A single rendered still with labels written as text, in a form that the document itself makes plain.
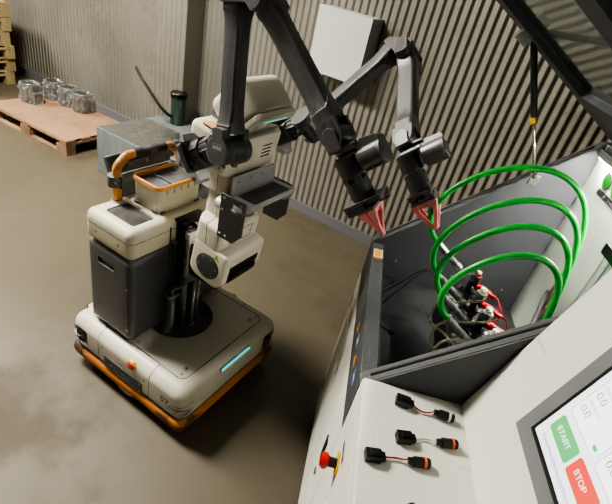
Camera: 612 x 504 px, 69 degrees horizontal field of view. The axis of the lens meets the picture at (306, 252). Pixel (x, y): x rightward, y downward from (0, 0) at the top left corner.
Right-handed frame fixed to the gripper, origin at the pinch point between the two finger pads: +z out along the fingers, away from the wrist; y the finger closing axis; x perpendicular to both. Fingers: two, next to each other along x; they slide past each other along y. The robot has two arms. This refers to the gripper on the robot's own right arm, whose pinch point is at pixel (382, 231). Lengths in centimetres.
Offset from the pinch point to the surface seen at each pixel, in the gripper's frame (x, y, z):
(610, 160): 44, 47, 16
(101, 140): 152, -239, -103
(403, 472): -39, 0, 32
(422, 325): 25.0, -13.5, 40.4
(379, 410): -28.7, -5.5, 27.1
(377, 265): 28.3, -19.5, 17.8
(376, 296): 12.3, -16.2, 20.9
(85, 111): 211, -304, -149
